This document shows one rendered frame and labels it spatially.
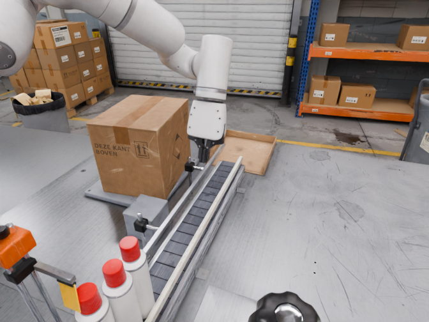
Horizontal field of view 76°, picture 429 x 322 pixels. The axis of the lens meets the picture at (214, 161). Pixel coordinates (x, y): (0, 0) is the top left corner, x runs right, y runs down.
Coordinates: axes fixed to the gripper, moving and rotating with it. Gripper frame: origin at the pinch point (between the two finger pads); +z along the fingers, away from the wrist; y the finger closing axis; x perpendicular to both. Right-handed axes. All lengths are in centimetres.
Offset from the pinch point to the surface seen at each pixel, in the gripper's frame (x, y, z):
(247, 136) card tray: 65, -2, 0
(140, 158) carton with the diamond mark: 2.2, -22.0, 5.1
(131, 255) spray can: -34.4, 1.1, 12.9
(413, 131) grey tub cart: 189, 107, -11
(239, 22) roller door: 352, -96, -134
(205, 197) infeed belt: 10.9, -1.6, 16.4
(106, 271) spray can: -39.9, 0.3, 13.2
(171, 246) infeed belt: -10.4, -2.6, 24.2
